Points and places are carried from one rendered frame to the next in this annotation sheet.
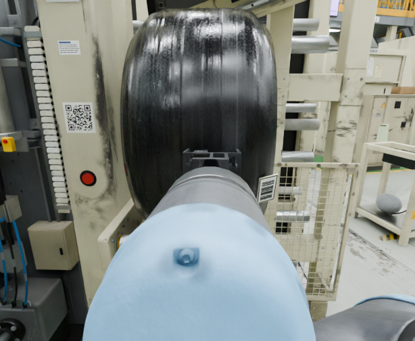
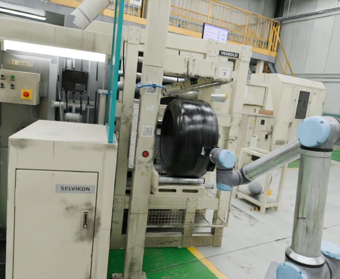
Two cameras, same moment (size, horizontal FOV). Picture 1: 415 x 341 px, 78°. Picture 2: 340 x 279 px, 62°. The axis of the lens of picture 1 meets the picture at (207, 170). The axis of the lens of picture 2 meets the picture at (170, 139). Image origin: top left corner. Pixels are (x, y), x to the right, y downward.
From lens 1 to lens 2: 145 cm
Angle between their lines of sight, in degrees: 18
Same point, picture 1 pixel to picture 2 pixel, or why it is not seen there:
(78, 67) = (151, 114)
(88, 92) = (153, 122)
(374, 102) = (247, 119)
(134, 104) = (184, 132)
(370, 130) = (245, 139)
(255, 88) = (214, 130)
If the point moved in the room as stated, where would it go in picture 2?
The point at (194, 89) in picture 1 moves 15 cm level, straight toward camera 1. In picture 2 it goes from (200, 129) to (210, 133)
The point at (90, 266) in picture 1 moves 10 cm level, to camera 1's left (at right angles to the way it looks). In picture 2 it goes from (137, 192) to (122, 192)
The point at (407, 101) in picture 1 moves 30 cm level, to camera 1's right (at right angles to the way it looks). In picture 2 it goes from (268, 120) to (279, 121)
